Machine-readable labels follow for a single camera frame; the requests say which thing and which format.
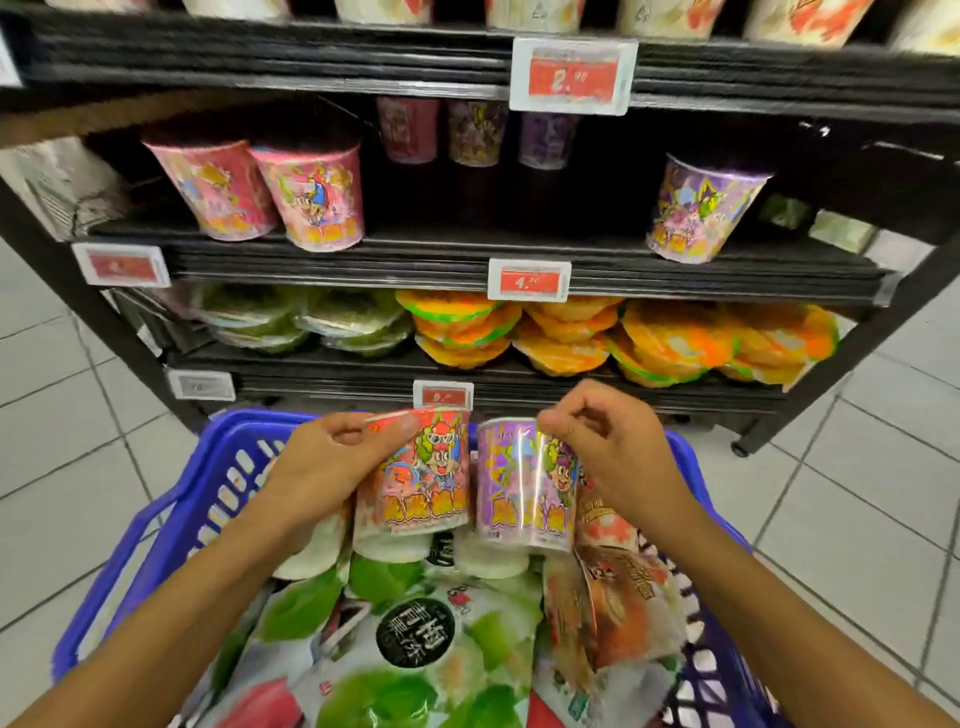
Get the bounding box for person's left hand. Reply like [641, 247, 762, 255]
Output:
[247, 410, 419, 561]

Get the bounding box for person's right hand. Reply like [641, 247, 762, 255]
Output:
[538, 378, 703, 554]

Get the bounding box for blue plastic shopping basket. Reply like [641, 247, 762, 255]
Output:
[50, 408, 789, 728]

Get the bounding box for red cartoon jelly cup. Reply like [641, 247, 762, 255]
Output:
[353, 407, 472, 560]

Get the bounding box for green jelly bag black label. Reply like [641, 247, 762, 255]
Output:
[288, 556, 545, 728]

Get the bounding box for red jelly bag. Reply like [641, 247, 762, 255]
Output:
[217, 677, 303, 728]

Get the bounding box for black low shelf rack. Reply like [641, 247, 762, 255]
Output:
[0, 0, 960, 460]

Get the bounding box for person's left forearm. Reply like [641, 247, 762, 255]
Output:
[11, 509, 286, 728]

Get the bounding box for person's right forearm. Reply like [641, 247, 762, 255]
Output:
[648, 509, 960, 728]

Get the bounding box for red price tag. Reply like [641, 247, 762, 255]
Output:
[71, 241, 172, 289]
[509, 35, 640, 118]
[413, 380, 475, 412]
[487, 258, 573, 304]

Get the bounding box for pale green boxes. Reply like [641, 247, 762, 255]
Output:
[761, 193, 880, 256]

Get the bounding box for white printed carton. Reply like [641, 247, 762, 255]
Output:
[0, 136, 133, 243]

